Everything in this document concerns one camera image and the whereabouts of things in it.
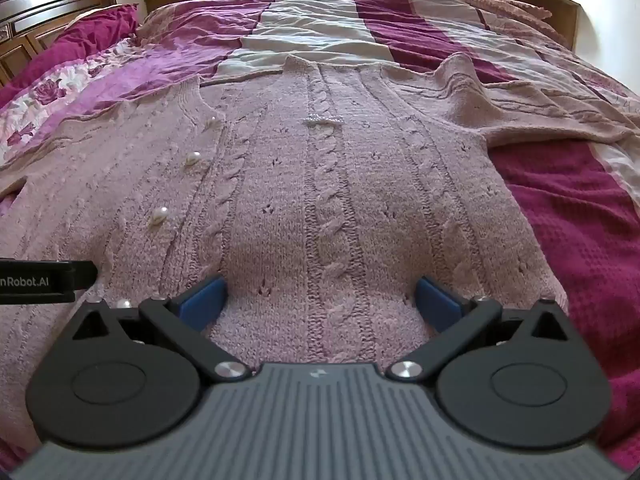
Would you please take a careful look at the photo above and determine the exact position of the pink and magenta striped quilt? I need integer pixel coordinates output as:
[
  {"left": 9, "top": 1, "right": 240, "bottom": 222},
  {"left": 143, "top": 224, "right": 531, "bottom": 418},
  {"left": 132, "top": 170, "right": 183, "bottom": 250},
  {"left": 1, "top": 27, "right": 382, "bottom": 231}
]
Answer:
[{"left": 0, "top": 0, "right": 640, "bottom": 480}]

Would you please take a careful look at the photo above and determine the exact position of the pink textured blanket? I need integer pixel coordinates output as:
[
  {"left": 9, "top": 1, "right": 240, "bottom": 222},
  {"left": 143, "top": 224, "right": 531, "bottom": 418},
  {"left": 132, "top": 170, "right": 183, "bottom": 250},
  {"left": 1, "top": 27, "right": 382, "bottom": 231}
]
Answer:
[{"left": 425, "top": 0, "right": 576, "bottom": 53}]

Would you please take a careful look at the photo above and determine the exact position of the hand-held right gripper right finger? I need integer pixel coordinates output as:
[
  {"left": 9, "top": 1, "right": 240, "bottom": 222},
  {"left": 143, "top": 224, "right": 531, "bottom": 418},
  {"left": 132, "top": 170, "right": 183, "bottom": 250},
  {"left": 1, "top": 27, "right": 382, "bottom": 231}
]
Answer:
[{"left": 386, "top": 276, "right": 571, "bottom": 384}]

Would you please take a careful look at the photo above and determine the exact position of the dark wooden headboard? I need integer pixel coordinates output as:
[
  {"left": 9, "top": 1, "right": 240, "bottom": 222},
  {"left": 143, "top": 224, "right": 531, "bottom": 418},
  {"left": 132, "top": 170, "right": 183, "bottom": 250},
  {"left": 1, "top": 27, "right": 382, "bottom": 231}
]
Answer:
[{"left": 0, "top": 0, "right": 119, "bottom": 86}]

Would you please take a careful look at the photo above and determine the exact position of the pink knit cardigan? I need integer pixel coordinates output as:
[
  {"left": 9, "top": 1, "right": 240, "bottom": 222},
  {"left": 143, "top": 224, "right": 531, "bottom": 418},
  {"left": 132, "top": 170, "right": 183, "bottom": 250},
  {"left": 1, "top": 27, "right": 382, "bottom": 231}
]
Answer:
[{"left": 0, "top": 54, "right": 640, "bottom": 366}]

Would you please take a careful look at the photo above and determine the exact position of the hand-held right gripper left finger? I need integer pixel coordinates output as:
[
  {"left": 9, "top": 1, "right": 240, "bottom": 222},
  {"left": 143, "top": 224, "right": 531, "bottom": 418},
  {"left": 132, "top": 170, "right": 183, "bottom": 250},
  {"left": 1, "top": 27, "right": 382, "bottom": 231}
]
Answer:
[{"left": 74, "top": 276, "right": 252, "bottom": 387}]

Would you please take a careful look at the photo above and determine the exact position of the magenta pillow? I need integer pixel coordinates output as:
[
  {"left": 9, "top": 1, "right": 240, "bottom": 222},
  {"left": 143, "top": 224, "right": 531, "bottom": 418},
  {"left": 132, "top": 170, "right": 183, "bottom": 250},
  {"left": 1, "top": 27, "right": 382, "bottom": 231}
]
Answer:
[{"left": 0, "top": 4, "right": 140, "bottom": 111}]

